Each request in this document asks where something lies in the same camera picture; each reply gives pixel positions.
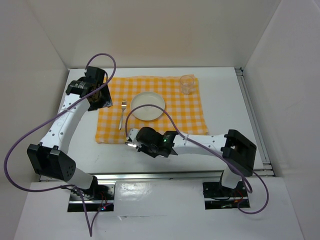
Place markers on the aluminium side rail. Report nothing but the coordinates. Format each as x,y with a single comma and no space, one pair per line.
267,170

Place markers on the white round plate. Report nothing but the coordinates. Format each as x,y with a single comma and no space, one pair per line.
148,112

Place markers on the silver fork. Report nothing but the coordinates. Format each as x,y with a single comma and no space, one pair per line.
123,108

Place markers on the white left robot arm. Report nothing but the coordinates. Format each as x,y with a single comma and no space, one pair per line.
49,157

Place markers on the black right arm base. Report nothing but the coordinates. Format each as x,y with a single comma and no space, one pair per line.
217,197

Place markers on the yellow white checkered cloth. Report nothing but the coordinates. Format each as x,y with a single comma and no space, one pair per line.
184,111

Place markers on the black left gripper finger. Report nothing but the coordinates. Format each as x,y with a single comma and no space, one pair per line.
104,94
99,104

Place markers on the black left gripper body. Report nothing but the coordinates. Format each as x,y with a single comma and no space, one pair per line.
99,100

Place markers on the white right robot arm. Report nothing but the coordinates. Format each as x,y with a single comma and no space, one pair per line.
233,148

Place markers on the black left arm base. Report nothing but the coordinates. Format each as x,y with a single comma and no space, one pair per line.
102,201

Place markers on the aluminium table edge rail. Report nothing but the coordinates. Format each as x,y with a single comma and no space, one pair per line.
158,176

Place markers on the silver table knife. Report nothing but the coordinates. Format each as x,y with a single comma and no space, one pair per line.
130,144

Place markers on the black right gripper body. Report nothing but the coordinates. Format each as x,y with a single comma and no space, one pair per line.
151,149

